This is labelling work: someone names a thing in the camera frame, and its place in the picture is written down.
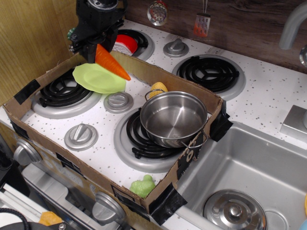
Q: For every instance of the silver hanging strainer ladle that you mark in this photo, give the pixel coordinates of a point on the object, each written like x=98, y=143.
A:
x=157, y=13

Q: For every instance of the stainless steel pot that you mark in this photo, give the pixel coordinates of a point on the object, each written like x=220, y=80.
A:
x=172, y=119

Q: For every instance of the silver pot lid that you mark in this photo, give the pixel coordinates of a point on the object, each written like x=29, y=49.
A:
x=234, y=210

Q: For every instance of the black back right burner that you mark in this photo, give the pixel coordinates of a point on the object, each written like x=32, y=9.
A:
x=212, y=73

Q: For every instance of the orange toy carrot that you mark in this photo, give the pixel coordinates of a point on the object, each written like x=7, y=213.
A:
x=107, y=61

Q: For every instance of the grey faucet base block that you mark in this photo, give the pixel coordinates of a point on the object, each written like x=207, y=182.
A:
x=295, y=123

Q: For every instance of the yellow toy corn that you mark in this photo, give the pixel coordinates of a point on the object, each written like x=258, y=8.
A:
x=157, y=88

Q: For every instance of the brown cardboard fence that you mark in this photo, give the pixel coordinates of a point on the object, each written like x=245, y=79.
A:
x=100, y=165

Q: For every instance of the silver knob back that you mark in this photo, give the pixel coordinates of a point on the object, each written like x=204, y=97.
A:
x=176, y=49

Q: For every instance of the black back left burner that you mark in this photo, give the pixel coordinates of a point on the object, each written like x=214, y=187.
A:
x=140, y=38

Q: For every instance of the black burner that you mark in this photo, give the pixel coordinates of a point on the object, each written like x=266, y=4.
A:
x=63, y=91
x=142, y=146
x=140, y=38
x=212, y=73

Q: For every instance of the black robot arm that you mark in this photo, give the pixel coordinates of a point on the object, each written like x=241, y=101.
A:
x=98, y=23

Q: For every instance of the silver oven knob right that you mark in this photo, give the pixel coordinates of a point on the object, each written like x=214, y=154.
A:
x=106, y=210

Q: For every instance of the grey sink basin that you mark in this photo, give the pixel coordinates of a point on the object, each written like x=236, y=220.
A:
x=270, y=170

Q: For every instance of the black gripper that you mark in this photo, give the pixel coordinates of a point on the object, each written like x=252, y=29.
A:
x=98, y=23

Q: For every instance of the black front left burner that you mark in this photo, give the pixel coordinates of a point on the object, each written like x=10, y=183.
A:
x=63, y=91

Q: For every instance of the silver oven knob left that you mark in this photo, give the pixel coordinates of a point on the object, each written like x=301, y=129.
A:
x=25, y=154

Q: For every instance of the silver knob front left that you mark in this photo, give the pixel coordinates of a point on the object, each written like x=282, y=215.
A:
x=81, y=137

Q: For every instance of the orange toy food piece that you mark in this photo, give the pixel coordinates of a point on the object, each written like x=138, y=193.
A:
x=49, y=218

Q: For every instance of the grey toy faucet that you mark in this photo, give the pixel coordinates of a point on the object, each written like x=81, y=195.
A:
x=292, y=26

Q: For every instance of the red white toy cheese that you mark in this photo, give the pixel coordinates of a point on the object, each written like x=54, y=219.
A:
x=125, y=44

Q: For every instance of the silver hanging slotted spatula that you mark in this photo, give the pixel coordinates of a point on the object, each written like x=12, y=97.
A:
x=202, y=21

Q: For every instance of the silver oven knob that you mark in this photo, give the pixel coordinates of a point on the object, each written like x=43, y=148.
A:
x=106, y=210
x=25, y=154

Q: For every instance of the black front right burner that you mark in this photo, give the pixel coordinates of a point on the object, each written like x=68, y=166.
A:
x=142, y=146

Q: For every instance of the light green plastic plate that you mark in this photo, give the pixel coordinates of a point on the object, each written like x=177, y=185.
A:
x=98, y=79

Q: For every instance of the green toy vegetable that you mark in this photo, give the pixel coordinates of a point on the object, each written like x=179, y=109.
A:
x=142, y=188

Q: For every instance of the silver knob centre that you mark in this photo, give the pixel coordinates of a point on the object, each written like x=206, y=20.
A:
x=119, y=102

